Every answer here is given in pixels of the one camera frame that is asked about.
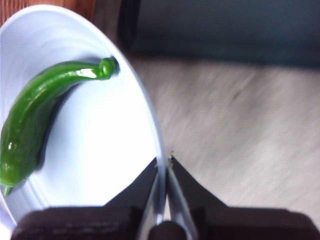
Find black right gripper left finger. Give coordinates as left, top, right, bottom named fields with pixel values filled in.
left=11, top=157, right=161, bottom=240

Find green pepper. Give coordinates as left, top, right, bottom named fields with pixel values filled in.
left=0, top=56, right=120, bottom=197

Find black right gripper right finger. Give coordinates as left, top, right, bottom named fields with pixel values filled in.
left=166, top=154, right=320, bottom=240

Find light blue round plate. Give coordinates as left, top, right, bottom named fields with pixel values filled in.
left=0, top=4, right=168, bottom=227

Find black rectangular tray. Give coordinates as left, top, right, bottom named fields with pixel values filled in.
left=118, top=0, right=320, bottom=67

